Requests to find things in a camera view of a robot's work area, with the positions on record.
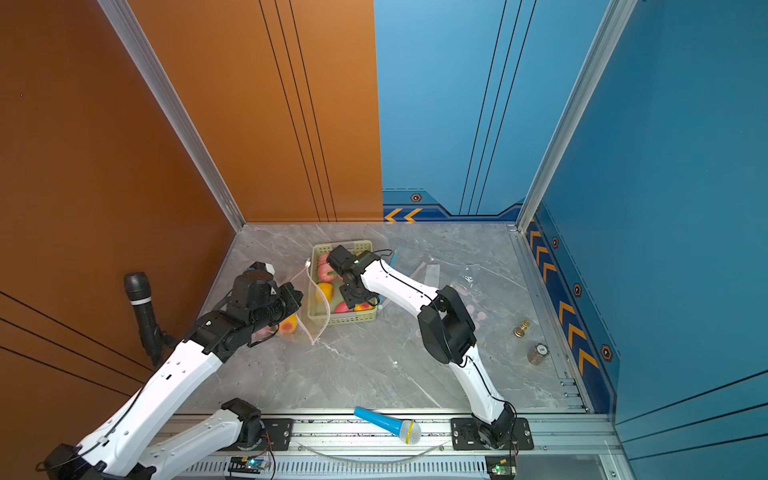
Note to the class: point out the blue zip bag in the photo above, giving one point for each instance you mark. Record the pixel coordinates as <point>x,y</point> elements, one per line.
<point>393,257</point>

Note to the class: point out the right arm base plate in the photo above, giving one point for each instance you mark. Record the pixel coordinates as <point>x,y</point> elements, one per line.
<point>465,436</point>

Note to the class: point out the yellow peach front left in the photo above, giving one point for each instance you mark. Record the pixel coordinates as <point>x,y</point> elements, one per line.
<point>288,326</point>

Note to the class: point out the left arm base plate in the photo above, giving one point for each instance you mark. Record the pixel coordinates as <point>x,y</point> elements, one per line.
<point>270,433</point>

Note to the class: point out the clear bag with pink dots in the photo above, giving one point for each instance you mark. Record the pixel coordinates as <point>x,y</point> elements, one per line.
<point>463,278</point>

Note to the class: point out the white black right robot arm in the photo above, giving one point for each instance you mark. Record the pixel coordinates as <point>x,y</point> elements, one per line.
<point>447,332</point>

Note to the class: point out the yellow peach bottom centre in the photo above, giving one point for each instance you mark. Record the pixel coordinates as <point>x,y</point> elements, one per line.
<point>363,306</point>

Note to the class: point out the green circuit board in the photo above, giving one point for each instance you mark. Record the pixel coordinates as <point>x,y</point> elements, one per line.
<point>250,465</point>
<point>500,468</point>

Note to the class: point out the right green circuit board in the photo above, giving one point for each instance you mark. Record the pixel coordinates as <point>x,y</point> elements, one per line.
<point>500,468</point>

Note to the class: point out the black microphone on stand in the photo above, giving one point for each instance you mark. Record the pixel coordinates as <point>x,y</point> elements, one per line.
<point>153,339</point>

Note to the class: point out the yellow peach upper left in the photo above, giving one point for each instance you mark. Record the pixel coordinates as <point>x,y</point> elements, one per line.
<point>324,292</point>

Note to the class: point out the aluminium corner post right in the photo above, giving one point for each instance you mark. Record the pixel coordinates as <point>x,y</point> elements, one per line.
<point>609,32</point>

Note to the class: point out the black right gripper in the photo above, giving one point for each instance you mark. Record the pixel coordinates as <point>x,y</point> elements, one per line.
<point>348,299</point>

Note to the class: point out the blue toy microphone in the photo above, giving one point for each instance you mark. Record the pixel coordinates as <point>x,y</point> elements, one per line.
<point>408,431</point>

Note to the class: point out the clear zip-top bag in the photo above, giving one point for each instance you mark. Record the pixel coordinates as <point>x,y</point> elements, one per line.
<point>313,316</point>

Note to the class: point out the small brass weight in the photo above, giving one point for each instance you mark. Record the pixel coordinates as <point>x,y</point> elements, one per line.
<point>520,331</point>

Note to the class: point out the pink peach front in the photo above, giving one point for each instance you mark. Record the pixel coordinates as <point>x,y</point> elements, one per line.
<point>264,332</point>

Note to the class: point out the left green circuit board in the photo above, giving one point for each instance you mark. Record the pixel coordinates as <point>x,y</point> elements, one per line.
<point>250,465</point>

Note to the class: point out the aluminium corner post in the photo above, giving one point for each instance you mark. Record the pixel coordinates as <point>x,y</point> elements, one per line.
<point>609,32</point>
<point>128,29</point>

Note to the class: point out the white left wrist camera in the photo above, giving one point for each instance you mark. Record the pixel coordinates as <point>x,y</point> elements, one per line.
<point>262,266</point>

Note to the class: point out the aluminium corner post left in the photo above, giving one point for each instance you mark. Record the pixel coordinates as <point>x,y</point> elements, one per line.
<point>128,29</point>

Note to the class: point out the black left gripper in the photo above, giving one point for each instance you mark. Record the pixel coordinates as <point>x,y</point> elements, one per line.
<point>287,291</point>

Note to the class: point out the large pink peach top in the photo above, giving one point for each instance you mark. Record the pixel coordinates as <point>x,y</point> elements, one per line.
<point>326,273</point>

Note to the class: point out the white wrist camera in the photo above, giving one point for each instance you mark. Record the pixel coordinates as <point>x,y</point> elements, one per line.
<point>262,266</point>
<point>341,259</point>

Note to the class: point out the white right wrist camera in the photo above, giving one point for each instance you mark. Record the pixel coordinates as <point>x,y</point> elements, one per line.
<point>341,259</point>

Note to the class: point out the light green perforated basket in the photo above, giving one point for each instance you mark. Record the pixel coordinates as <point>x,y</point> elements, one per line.
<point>357,247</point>

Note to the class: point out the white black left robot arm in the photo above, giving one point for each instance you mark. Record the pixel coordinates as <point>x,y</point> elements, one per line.
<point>123,446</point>

